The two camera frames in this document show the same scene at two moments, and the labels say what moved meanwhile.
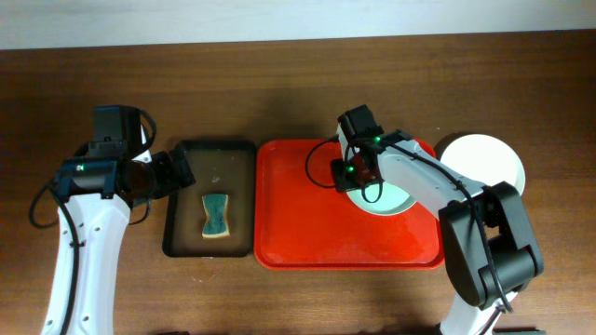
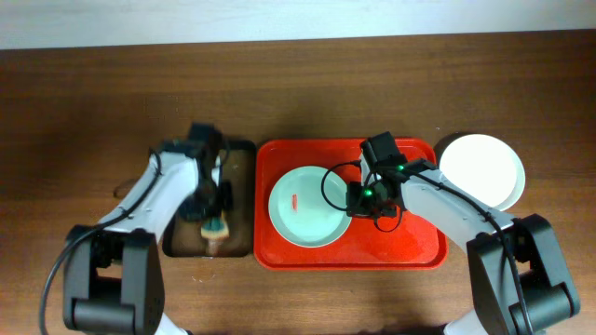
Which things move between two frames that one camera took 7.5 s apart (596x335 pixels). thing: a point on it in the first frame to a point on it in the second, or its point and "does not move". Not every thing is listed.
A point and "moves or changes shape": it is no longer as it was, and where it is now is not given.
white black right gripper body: (345, 179) to (356, 200)
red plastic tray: (303, 222) does not move
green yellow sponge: (215, 225) does not move
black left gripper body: (174, 167) to (210, 205)
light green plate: (393, 199) moves or changes shape
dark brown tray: (214, 218) does not move
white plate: (486, 160) does not move
